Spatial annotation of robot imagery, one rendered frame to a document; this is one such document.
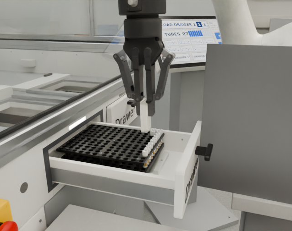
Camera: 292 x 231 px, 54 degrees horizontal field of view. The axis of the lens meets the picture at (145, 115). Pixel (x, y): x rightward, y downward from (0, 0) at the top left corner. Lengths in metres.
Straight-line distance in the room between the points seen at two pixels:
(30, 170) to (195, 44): 1.13
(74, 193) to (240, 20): 0.69
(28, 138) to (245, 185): 0.53
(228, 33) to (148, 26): 0.44
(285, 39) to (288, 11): 3.27
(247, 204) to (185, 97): 0.92
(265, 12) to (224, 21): 3.22
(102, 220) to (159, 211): 1.22
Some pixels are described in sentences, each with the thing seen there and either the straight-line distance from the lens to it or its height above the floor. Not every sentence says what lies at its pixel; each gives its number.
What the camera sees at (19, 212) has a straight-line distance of 0.65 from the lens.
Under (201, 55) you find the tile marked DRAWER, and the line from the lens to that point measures 1.52.
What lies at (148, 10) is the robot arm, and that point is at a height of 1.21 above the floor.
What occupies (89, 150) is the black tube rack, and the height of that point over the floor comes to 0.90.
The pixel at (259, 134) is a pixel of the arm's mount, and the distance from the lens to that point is 0.73.
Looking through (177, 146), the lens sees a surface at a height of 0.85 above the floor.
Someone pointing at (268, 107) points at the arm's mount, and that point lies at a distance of 0.71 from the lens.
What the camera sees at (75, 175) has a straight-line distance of 0.67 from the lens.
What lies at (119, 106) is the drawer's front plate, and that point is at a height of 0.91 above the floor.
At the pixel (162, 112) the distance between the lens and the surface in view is 2.37.
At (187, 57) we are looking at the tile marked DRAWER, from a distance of 1.47.
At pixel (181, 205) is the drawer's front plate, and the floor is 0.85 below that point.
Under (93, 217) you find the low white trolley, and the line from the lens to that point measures 0.71.
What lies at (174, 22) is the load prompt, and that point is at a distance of 1.57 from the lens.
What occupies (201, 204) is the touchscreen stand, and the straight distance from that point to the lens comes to 1.97.
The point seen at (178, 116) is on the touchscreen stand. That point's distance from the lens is 1.63.
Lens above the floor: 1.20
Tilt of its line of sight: 19 degrees down
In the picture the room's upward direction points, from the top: straight up
